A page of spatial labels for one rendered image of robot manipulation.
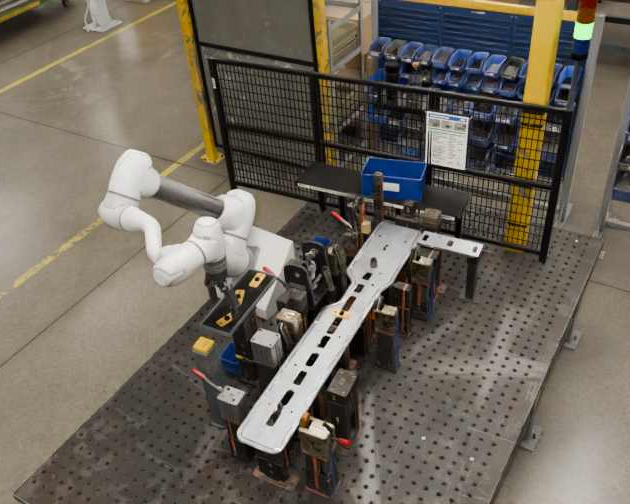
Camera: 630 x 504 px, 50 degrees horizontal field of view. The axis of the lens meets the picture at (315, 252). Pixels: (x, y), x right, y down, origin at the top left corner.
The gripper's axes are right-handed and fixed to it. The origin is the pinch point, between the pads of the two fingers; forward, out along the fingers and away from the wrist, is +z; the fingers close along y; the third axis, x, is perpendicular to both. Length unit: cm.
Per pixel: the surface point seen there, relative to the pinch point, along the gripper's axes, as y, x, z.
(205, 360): 7.3, -16.6, 10.7
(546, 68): 30, 160, -49
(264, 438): 43, -19, 22
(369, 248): -4, 83, 22
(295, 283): -2.6, 36.9, 13.1
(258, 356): 13.4, 2.6, 19.1
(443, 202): 1, 131, 19
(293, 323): 13.4, 21.5, 14.9
